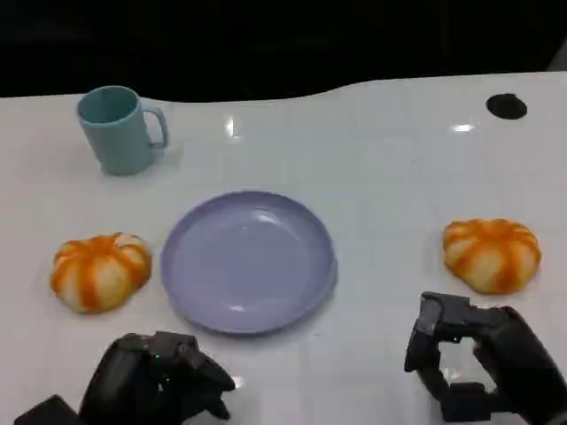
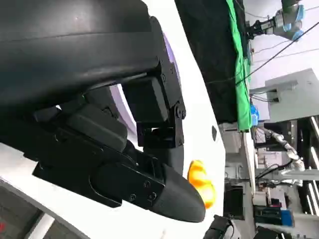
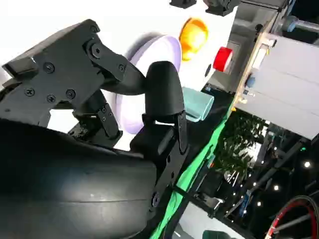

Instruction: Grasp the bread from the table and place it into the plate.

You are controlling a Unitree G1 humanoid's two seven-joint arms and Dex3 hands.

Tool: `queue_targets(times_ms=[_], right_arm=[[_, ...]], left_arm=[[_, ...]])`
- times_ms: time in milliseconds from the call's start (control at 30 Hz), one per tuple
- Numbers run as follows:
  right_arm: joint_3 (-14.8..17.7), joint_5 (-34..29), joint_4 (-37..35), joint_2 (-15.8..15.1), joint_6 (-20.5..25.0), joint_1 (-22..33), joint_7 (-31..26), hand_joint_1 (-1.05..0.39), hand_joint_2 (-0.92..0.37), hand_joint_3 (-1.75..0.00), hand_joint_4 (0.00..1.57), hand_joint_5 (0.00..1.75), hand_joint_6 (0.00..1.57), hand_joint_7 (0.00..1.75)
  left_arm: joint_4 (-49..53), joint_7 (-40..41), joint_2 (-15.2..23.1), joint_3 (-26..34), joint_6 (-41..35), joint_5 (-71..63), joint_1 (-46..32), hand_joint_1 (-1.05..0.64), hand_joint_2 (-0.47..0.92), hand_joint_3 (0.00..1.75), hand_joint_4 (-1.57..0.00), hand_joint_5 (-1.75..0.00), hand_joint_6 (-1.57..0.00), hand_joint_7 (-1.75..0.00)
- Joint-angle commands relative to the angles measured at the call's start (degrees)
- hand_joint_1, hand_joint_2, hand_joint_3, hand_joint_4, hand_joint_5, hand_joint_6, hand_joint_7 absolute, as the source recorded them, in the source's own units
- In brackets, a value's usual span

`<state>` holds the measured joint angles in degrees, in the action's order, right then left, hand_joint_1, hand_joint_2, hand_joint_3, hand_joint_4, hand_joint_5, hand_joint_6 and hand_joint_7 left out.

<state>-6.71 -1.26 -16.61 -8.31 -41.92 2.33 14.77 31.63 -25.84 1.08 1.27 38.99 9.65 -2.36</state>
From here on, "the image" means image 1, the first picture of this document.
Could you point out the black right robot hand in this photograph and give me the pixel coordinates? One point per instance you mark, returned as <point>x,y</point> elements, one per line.
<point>500,354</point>

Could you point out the pale green mug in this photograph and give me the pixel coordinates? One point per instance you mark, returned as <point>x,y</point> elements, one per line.
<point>116,130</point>

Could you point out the lilac plate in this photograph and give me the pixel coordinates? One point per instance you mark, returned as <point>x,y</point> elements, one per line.
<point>248,262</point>

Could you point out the orange and white bread roll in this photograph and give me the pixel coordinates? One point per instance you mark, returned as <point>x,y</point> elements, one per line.
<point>99,272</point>
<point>492,254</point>

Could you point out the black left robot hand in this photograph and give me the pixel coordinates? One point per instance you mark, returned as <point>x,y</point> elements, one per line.
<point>133,376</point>

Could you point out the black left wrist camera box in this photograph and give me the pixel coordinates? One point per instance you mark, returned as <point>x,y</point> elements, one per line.
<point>44,412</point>

